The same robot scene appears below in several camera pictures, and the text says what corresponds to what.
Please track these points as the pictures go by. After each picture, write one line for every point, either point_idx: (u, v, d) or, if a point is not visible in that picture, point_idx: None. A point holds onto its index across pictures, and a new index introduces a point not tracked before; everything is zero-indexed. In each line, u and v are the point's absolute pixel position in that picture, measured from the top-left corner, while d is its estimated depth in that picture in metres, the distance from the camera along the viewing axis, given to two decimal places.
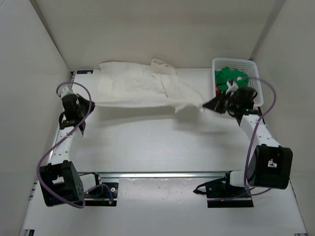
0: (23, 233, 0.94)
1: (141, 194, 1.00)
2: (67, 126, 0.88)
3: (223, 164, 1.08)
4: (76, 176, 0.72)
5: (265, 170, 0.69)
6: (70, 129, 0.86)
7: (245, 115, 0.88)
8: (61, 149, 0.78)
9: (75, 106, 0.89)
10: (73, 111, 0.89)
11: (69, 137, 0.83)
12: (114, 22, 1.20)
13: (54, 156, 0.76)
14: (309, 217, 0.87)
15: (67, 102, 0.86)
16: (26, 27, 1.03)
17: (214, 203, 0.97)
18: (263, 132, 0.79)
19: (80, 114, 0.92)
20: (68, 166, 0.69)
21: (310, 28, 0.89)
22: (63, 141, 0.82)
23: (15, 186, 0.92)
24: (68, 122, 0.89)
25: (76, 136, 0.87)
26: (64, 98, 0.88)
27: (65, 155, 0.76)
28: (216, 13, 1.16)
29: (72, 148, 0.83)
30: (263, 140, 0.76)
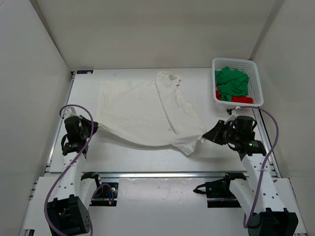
0: (23, 232, 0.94)
1: (141, 194, 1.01)
2: (71, 151, 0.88)
3: (223, 165, 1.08)
4: (83, 210, 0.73)
5: (268, 230, 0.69)
6: (74, 155, 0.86)
7: (247, 154, 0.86)
8: (66, 181, 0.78)
9: (78, 128, 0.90)
10: (75, 133, 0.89)
11: (73, 166, 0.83)
12: (114, 22, 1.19)
13: (61, 190, 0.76)
14: (309, 218, 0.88)
15: (70, 125, 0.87)
16: (25, 27, 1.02)
17: (213, 203, 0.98)
18: (267, 189, 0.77)
19: (82, 135, 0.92)
20: (74, 201, 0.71)
21: (310, 29, 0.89)
22: (66, 171, 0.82)
23: (15, 187, 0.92)
24: (70, 145, 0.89)
25: (80, 162, 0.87)
26: (67, 121, 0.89)
27: (71, 188, 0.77)
28: (216, 14, 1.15)
29: (77, 176, 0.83)
30: (267, 199, 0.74)
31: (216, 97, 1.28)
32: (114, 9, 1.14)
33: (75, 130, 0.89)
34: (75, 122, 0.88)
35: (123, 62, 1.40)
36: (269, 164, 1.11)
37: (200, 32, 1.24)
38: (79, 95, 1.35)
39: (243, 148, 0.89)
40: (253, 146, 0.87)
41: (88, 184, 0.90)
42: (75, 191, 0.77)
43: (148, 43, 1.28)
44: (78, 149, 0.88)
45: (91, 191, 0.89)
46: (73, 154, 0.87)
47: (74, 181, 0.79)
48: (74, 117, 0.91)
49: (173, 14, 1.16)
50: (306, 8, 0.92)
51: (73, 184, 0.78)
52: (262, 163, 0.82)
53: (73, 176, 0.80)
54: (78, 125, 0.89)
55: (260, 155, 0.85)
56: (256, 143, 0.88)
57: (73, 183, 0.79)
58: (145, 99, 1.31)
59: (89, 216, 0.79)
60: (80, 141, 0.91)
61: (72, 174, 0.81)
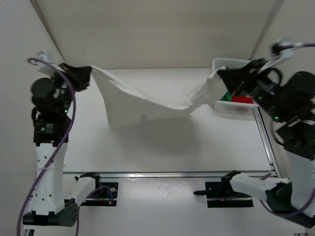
0: (23, 233, 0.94)
1: (141, 194, 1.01)
2: (45, 141, 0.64)
3: (222, 165, 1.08)
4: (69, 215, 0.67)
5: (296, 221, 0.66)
6: (50, 150, 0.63)
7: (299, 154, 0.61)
8: (44, 191, 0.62)
9: (53, 102, 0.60)
10: (49, 109, 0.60)
11: (49, 169, 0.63)
12: (114, 22, 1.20)
13: (37, 200, 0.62)
14: None
15: (38, 97, 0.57)
16: (26, 28, 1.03)
17: (214, 203, 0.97)
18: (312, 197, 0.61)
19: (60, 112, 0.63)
20: (55, 220, 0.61)
21: (308, 29, 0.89)
22: (42, 176, 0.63)
23: (16, 186, 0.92)
24: (43, 129, 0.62)
25: (59, 160, 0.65)
26: (33, 89, 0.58)
27: (49, 202, 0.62)
28: (216, 13, 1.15)
29: (56, 181, 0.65)
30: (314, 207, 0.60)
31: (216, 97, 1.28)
32: (114, 10, 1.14)
33: (51, 104, 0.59)
34: (45, 94, 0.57)
35: (123, 62, 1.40)
36: (269, 164, 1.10)
37: (200, 32, 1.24)
38: (79, 96, 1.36)
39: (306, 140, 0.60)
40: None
41: (88, 181, 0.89)
42: (56, 204, 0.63)
43: (148, 42, 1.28)
44: (56, 136, 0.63)
45: (89, 188, 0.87)
46: (47, 147, 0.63)
47: (53, 191, 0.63)
48: (44, 81, 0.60)
49: (172, 14, 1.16)
50: (305, 8, 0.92)
51: (51, 196, 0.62)
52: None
53: (51, 186, 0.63)
54: (51, 97, 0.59)
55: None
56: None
57: (52, 194, 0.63)
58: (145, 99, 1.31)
59: (77, 207, 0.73)
60: (57, 119, 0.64)
61: (48, 183, 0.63)
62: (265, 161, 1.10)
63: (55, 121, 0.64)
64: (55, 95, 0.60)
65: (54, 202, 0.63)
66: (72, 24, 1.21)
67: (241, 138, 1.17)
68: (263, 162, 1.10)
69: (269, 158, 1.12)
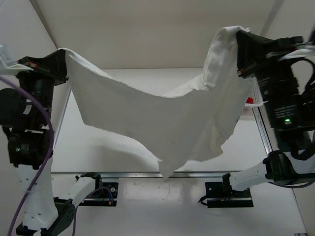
0: None
1: (141, 194, 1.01)
2: (25, 162, 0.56)
3: (222, 165, 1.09)
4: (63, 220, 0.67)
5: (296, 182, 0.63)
6: (30, 172, 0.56)
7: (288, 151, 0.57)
8: (31, 212, 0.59)
9: (25, 116, 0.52)
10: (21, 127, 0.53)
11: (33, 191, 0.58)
12: (113, 23, 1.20)
13: (27, 217, 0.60)
14: (309, 217, 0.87)
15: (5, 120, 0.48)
16: (26, 29, 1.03)
17: (214, 203, 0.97)
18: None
19: (37, 126, 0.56)
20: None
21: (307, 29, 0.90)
22: (26, 197, 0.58)
23: (16, 186, 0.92)
24: (17, 150, 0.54)
25: (43, 179, 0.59)
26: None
27: (39, 220, 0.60)
28: (215, 13, 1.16)
29: (45, 197, 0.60)
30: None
31: None
32: (114, 11, 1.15)
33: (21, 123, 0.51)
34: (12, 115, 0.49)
35: (123, 62, 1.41)
36: None
37: (199, 32, 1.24)
38: None
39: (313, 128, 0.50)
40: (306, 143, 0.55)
41: (87, 182, 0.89)
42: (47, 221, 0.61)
43: (147, 43, 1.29)
44: (39, 158, 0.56)
45: (89, 189, 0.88)
46: (27, 168, 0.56)
47: (42, 210, 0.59)
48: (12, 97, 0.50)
49: (171, 15, 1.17)
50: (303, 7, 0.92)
51: (41, 214, 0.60)
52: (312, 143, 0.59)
53: (38, 205, 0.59)
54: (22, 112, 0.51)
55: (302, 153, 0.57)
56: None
57: (41, 213, 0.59)
58: None
59: (73, 207, 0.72)
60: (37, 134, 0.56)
61: (35, 203, 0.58)
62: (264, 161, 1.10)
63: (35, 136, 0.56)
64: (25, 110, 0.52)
65: (44, 220, 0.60)
66: (71, 25, 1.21)
67: (240, 138, 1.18)
68: None
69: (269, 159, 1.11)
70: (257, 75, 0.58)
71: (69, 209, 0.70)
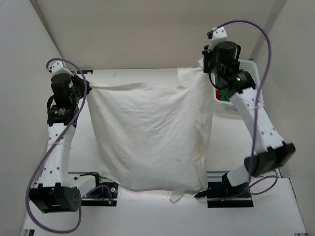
0: (23, 233, 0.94)
1: (141, 194, 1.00)
2: (57, 122, 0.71)
3: (222, 165, 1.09)
4: (72, 195, 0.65)
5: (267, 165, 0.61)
6: (60, 129, 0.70)
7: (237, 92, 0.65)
8: (52, 164, 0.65)
9: (68, 90, 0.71)
10: (62, 96, 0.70)
11: (59, 143, 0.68)
12: (114, 23, 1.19)
13: (45, 174, 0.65)
14: (309, 218, 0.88)
15: (56, 85, 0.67)
16: (26, 29, 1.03)
17: (214, 203, 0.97)
18: (264, 124, 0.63)
19: (73, 101, 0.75)
20: (61, 190, 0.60)
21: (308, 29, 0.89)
22: (52, 150, 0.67)
23: (16, 186, 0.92)
24: (56, 112, 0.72)
25: (68, 140, 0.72)
26: (53, 80, 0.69)
27: (57, 174, 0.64)
28: (215, 14, 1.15)
29: (64, 156, 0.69)
30: (266, 138, 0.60)
31: (216, 97, 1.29)
32: (114, 11, 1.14)
33: (63, 91, 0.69)
34: (63, 82, 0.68)
35: (123, 62, 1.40)
36: None
37: (200, 32, 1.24)
38: None
39: (230, 83, 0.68)
40: (241, 81, 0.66)
41: (87, 178, 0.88)
42: (62, 178, 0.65)
43: (148, 43, 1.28)
44: (66, 121, 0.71)
45: (88, 186, 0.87)
46: (59, 126, 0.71)
47: (61, 165, 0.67)
48: (63, 75, 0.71)
49: (172, 15, 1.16)
50: (304, 8, 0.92)
51: (59, 169, 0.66)
52: (255, 98, 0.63)
53: (60, 159, 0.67)
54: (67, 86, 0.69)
55: (251, 90, 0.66)
56: (243, 75, 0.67)
57: (60, 166, 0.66)
58: None
59: (79, 193, 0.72)
60: (69, 106, 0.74)
61: (57, 157, 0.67)
62: None
63: (67, 107, 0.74)
64: (70, 85, 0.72)
65: (61, 175, 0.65)
66: (71, 25, 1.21)
67: (240, 138, 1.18)
68: None
69: None
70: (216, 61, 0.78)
71: (78, 195, 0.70)
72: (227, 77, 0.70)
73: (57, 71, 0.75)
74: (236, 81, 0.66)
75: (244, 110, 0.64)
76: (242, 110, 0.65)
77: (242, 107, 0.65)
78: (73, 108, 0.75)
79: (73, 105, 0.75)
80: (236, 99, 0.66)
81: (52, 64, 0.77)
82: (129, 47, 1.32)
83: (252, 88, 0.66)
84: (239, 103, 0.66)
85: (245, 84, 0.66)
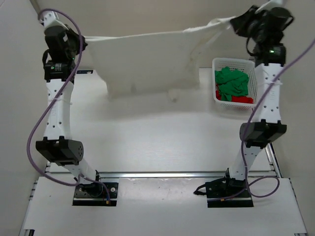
0: (23, 233, 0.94)
1: (141, 193, 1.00)
2: (55, 78, 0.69)
3: (222, 164, 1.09)
4: (75, 147, 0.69)
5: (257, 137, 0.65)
6: (58, 84, 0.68)
7: (263, 64, 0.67)
8: (54, 119, 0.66)
9: (62, 43, 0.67)
10: (58, 49, 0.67)
11: (59, 100, 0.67)
12: (114, 23, 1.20)
13: (48, 128, 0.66)
14: (309, 218, 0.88)
15: (51, 37, 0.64)
16: (27, 29, 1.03)
17: (213, 203, 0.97)
18: (271, 99, 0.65)
19: (68, 54, 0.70)
20: (65, 143, 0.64)
21: (309, 29, 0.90)
22: (52, 105, 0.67)
23: (16, 185, 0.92)
24: (52, 67, 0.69)
25: (67, 95, 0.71)
26: (47, 32, 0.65)
27: (60, 128, 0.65)
28: (216, 14, 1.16)
29: (65, 110, 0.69)
30: (265, 111, 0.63)
31: (216, 97, 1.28)
32: (115, 10, 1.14)
33: (60, 45, 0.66)
34: (57, 35, 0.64)
35: (124, 63, 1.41)
36: (269, 164, 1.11)
37: None
38: (79, 95, 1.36)
39: (261, 56, 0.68)
40: (273, 54, 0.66)
41: (87, 166, 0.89)
42: (65, 132, 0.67)
43: None
44: (64, 76, 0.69)
45: (89, 175, 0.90)
46: (57, 82, 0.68)
47: (63, 120, 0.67)
48: (57, 26, 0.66)
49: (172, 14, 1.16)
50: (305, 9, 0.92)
51: (62, 123, 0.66)
52: (276, 74, 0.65)
53: (61, 113, 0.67)
54: (61, 38, 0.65)
55: (277, 66, 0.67)
56: (278, 49, 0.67)
57: (62, 122, 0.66)
58: (146, 100, 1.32)
59: (81, 146, 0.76)
60: (65, 61, 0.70)
61: (59, 111, 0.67)
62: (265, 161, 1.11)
63: (63, 62, 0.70)
64: (66, 38, 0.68)
65: (63, 130, 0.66)
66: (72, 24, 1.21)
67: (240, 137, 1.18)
68: (264, 162, 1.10)
69: (269, 158, 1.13)
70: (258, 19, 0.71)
71: (80, 146, 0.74)
72: (264, 44, 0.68)
73: (50, 23, 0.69)
74: (268, 53, 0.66)
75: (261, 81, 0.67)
76: (260, 80, 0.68)
77: (261, 78, 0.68)
78: (69, 62, 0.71)
79: (69, 60, 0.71)
80: (258, 70, 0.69)
81: (44, 16, 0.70)
82: None
83: (280, 64, 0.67)
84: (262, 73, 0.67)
85: (276, 59, 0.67)
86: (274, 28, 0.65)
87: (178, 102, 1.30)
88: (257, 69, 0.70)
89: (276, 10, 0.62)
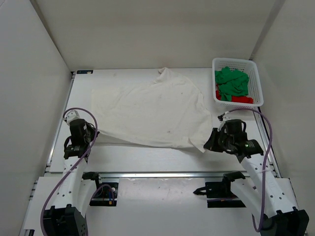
0: (23, 233, 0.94)
1: (141, 193, 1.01)
2: (72, 156, 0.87)
3: (222, 164, 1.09)
4: (80, 221, 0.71)
5: (281, 231, 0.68)
6: (74, 161, 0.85)
7: (247, 157, 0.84)
8: (65, 189, 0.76)
9: (82, 131, 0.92)
10: (79, 136, 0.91)
11: (73, 172, 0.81)
12: (113, 23, 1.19)
13: (58, 197, 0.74)
14: (309, 218, 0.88)
15: (75, 127, 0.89)
16: (27, 29, 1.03)
17: (214, 203, 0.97)
18: (272, 188, 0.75)
19: (85, 139, 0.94)
20: (72, 211, 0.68)
21: (309, 28, 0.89)
22: (66, 178, 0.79)
23: (16, 186, 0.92)
24: (72, 148, 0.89)
25: (80, 168, 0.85)
26: (72, 124, 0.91)
27: (69, 196, 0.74)
28: (216, 13, 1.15)
29: (76, 182, 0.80)
30: (275, 202, 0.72)
31: (216, 97, 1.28)
32: (114, 10, 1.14)
33: (80, 133, 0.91)
34: (80, 126, 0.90)
35: (123, 62, 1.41)
36: (269, 164, 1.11)
37: (200, 32, 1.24)
38: (79, 95, 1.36)
39: (240, 149, 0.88)
40: (249, 147, 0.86)
41: (88, 186, 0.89)
42: (73, 200, 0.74)
43: (147, 42, 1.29)
44: (80, 152, 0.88)
45: (90, 191, 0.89)
46: (74, 159, 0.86)
47: (73, 189, 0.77)
48: (79, 120, 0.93)
49: (172, 14, 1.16)
50: (304, 8, 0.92)
51: (71, 192, 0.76)
52: (262, 163, 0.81)
53: (72, 184, 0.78)
54: (82, 127, 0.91)
55: (258, 154, 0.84)
56: (251, 143, 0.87)
57: (72, 191, 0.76)
58: (146, 100, 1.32)
59: (86, 224, 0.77)
60: (82, 145, 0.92)
61: (70, 183, 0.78)
62: None
63: (81, 146, 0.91)
64: (85, 128, 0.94)
65: (71, 197, 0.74)
66: (71, 25, 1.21)
67: None
68: None
69: (269, 158, 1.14)
70: (229, 129, 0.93)
71: (84, 223, 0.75)
72: (236, 144, 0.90)
73: (71, 119, 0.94)
74: (245, 147, 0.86)
75: (253, 172, 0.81)
76: (252, 173, 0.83)
77: (252, 171, 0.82)
78: (85, 146, 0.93)
79: (85, 145, 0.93)
80: (246, 163, 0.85)
81: (67, 115, 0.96)
82: (129, 47, 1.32)
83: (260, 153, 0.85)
84: (250, 169, 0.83)
85: (253, 149, 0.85)
86: (236, 131, 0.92)
87: (178, 102, 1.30)
88: (245, 165, 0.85)
89: (231, 126, 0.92)
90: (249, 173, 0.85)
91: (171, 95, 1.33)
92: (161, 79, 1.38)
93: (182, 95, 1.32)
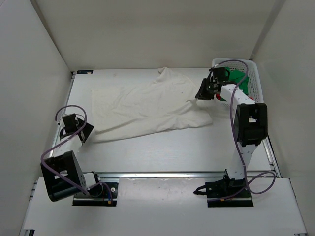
0: (23, 233, 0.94)
1: (141, 194, 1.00)
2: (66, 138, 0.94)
3: (222, 163, 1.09)
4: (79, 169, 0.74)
5: (248, 124, 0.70)
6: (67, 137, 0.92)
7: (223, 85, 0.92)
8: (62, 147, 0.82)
9: (74, 121, 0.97)
10: (71, 126, 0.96)
11: (69, 140, 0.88)
12: (113, 23, 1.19)
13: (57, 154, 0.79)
14: (309, 218, 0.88)
15: (67, 118, 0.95)
16: (27, 30, 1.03)
17: (213, 203, 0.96)
18: (240, 95, 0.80)
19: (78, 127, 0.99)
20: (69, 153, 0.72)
21: (309, 29, 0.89)
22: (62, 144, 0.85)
23: (16, 185, 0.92)
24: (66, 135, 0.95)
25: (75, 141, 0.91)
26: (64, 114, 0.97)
27: None
28: (216, 14, 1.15)
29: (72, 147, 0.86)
30: (241, 100, 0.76)
31: (216, 97, 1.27)
32: (114, 10, 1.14)
33: (72, 122, 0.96)
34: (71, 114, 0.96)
35: (124, 62, 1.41)
36: (269, 164, 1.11)
37: (200, 32, 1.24)
38: (79, 95, 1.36)
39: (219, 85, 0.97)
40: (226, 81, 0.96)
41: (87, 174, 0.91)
42: None
43: (147, 42, 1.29)
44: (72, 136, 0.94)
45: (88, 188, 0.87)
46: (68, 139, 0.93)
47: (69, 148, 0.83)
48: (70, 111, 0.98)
49: (171, 14, 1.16)
50: (305, 9, 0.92)
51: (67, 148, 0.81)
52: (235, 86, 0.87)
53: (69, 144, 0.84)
54: (74, 118, 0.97)
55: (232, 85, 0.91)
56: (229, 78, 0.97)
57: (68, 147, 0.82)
58: (146, 100, 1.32)
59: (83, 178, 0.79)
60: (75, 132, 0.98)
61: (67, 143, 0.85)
62: (264, 161, 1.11)
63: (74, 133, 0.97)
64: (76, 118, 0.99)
65: None
66: (71, 25, 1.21)
67: None
68: (264, 162, 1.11)
69: (269, 158, 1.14)
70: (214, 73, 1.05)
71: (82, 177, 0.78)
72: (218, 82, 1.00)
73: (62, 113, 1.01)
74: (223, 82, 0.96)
75: (228, 94, 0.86)
76: (228, 96, 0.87)
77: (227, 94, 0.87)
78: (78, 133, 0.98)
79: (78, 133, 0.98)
80: (224, 92, 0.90)
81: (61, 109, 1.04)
82: (129, 47, 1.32)
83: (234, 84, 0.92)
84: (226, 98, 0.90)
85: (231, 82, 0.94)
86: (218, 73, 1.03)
87: (177, 101, 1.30)
88: (223, 94, 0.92)
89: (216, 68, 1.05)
90: (227, 101, 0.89)
91: (171, 94, 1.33)
92: (161, 79, 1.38)
93: (182, 94, 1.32)
